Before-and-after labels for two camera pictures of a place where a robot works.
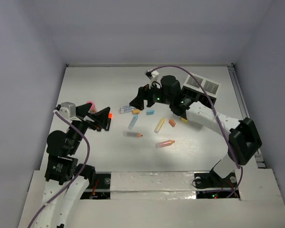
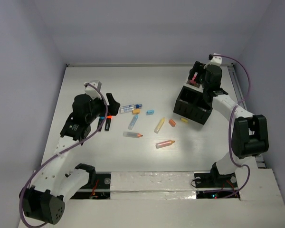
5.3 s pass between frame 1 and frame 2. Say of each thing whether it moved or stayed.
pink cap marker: moved
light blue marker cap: stayed
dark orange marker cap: stayed
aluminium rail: stayed
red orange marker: stayed
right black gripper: moved
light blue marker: stayed
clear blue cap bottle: stayed
